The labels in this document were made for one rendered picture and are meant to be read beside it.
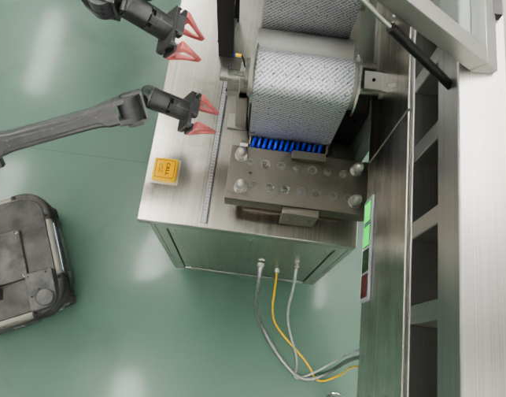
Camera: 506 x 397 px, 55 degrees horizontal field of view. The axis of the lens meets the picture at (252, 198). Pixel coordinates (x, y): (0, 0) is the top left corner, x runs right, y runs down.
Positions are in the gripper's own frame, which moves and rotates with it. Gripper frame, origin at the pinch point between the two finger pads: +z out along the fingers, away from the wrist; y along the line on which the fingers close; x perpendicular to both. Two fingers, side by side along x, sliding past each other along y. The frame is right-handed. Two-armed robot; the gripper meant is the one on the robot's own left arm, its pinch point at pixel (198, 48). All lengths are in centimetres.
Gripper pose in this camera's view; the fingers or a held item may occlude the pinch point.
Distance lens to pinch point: 122.8
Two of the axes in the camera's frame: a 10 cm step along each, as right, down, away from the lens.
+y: -1.1, 9.4, -3.3
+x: 6.7, -1.7, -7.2
